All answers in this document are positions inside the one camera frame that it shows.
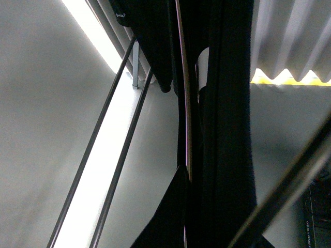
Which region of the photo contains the wooden clothes hanger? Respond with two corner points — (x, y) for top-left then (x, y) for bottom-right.
(174, 0), (193, 248)

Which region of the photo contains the black t-shirt small logo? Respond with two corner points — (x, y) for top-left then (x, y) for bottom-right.
(110, 1), (257, 247)

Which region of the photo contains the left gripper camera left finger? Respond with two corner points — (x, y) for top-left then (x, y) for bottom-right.
(132, 165), (189, 247)

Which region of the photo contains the upper metal rack rod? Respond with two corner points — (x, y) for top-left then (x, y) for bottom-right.
(46, 36), (137, 248)

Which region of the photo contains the lower metal rack rod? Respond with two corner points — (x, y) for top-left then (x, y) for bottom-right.
(89, 68), (153, 248)

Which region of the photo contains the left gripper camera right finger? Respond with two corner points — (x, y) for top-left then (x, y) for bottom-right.
(228, 116), (330, 247)

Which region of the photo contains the grey rack frame post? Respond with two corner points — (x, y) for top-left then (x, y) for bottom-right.
(132, 42), (139, 89)

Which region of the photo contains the metal rack rod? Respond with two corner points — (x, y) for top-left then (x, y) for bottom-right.
(46, 36), (137, 248)
(89, 68), (153, 248)

